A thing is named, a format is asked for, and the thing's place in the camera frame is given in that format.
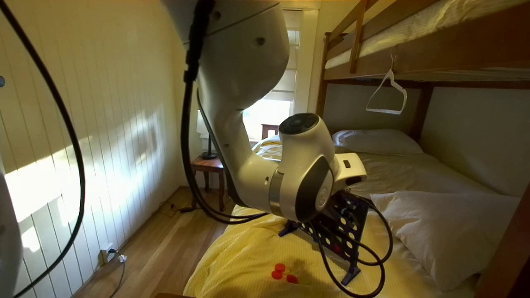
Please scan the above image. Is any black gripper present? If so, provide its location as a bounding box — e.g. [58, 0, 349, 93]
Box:
[333, 185, 371, 208]

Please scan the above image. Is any blue connect four grid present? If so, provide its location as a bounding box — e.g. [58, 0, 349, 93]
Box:
[278, 190, 372, 289]

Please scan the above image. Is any flat white pillow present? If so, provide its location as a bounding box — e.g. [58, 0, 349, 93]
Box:
[329, 130, 425, 158]

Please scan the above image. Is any plump white pillow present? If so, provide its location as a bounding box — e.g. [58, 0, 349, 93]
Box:
[369, 190, 521, 294]

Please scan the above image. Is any white clothes hanger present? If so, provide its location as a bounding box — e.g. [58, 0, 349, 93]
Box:
[364, 52, 410, 118]

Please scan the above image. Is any yellow bed sheet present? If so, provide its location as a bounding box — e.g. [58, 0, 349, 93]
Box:
[182, 138, 498, 298]

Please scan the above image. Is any window with white blind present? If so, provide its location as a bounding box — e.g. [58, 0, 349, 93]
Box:
[241, 6, 321, 143]

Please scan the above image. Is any small wooden side table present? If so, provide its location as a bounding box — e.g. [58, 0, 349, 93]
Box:
[190, 158, 228, 213]

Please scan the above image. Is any dark lamp stand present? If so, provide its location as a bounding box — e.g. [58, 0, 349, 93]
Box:
[198, 117, 220, 163]

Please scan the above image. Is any white bunk mattress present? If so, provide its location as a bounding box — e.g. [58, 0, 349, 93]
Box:
[324, 0, 530, 72]

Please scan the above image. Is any white floor power plug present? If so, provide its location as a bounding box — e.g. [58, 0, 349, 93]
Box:
[96, 247, 129, 269]

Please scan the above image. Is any wooden bunk bed frame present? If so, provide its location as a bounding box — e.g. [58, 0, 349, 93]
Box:
[258, 0, 530, 298]

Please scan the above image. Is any black floor cable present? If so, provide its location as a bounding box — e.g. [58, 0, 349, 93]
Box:
[165, 201, 198, 218]

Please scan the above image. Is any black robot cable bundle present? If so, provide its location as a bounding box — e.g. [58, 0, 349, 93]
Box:
[0, 0, 394, 298]

